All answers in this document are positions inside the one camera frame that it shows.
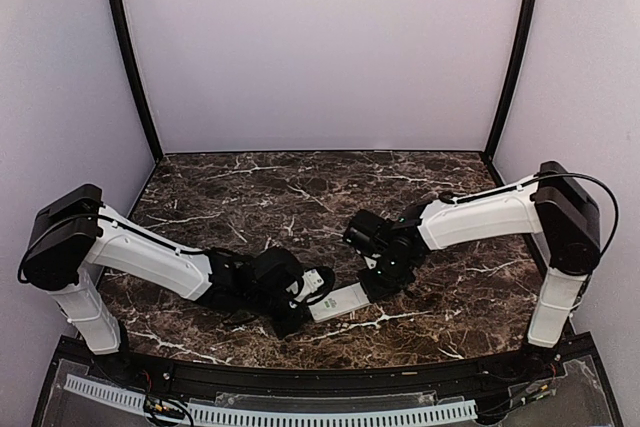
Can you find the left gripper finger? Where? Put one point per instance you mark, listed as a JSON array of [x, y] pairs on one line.
[[328, 277], [289, 324]]

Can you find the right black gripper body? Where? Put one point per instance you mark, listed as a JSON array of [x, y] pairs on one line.
[[391, 273]]

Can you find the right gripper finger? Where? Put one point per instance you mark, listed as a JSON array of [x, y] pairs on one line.
[[373, 291], [397, 289]]

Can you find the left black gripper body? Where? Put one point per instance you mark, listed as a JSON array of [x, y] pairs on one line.
[[303, 312]]

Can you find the white remote control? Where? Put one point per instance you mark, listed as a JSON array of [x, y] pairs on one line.
[[339, 302]]

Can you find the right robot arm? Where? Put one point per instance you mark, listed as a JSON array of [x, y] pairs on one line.
[[551, 203]]

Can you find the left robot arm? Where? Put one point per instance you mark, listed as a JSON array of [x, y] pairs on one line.
[[79, 230]]

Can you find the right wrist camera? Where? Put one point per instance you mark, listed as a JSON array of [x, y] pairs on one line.
[[370, 259]]

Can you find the black front rail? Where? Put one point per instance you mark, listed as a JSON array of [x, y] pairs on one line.
[[482, 376]]

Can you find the white slotted cable duct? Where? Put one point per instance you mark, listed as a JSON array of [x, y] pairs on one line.
[[236, 410]]

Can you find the right black frame post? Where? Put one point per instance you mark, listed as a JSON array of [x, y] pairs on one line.
[[516, 59]]

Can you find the black frame post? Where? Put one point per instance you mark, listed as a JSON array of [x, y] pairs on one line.
[[126, 48], [516, 59]]

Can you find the left black frame post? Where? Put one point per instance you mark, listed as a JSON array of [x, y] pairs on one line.
[[126, 48]]

